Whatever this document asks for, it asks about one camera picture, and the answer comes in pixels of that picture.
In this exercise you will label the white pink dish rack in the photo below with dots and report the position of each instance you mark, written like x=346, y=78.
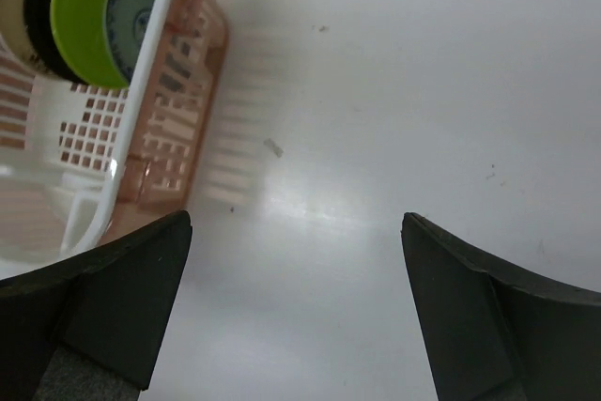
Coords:
x=82, y=165

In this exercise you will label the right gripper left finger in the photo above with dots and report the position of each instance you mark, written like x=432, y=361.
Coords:
x=90, y=327

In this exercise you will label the cream plate with dark patch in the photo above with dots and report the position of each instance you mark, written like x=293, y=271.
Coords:
x=15, y=37

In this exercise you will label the black plate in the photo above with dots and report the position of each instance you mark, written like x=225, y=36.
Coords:
x=36, y=15

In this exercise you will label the blue white patterned plate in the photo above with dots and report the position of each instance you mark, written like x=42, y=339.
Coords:
x=124, y=27

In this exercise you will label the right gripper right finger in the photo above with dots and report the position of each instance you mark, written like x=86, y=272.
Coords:
x=495, y=331

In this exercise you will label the green plate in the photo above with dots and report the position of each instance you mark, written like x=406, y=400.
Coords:
x=78, y=32

